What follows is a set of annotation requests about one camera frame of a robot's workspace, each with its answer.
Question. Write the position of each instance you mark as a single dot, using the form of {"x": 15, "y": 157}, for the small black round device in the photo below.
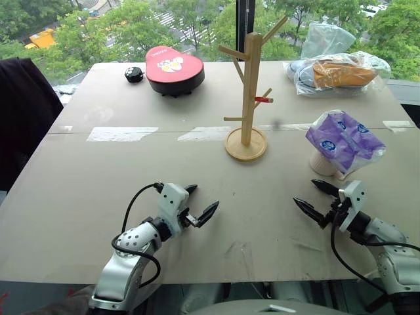
{"x": 134, "y": 75}

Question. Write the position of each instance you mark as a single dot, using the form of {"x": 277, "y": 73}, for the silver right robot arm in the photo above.
{"x": 390, "y": 249}

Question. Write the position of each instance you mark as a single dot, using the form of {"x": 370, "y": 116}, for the purple printed plastic bag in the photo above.
{"x": 344, "y": 141}

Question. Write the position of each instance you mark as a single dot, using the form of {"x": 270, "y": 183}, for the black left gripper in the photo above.
{"x": 185, "y": 219}

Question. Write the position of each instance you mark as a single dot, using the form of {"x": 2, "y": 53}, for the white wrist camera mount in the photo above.
{"x": 352, "y": 203}
{"x": 170, "y": 203}

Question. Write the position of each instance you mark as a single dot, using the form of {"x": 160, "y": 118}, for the clear tape strip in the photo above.
{"x": 398, "y": 125}
{"x": 121, "y": 134}

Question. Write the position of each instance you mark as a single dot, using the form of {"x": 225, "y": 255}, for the dark fabric chair back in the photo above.
{"x": 23, "y": 124}

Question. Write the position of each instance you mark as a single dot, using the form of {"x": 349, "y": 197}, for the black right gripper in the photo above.
{"x": 338, "y": 210}

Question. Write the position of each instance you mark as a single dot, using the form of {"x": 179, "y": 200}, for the red-topped black rounded case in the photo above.
{"x": 174, "y": 70}

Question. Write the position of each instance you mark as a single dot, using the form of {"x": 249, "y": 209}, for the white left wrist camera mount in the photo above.
{"x": 170, "y": 203}

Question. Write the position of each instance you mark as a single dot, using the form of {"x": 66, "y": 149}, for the light blue plastic bag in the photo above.
{"x": 328, "y": 39}

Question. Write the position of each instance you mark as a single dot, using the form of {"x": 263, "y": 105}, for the red tape mark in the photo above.
{"x": 264, "y": 99}

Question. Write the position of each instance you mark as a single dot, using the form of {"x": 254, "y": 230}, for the orange cloth item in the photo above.
{"x": 341, "y": 75}

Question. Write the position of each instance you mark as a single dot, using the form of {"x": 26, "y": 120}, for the pale pink cup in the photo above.
{"x": 323, "y": 165}

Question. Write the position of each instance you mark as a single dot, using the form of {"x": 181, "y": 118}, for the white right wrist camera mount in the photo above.
{"x": 352, "y": 203}

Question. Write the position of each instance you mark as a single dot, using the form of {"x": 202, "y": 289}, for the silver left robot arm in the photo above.
{"x": 118, "y": 272}

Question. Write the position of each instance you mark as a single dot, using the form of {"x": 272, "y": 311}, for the wooden mug tree stand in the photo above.
{"x": 246, "y": 115}

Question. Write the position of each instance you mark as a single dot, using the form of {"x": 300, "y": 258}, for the clear plastic bag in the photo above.
{"x": 305, "y": 82}

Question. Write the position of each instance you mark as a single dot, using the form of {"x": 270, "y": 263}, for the yellow vehicle outside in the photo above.
{"x": 42, "y": 37}

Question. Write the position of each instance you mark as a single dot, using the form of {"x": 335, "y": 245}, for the black window frame post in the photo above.
{"x": 245, "y": 19}

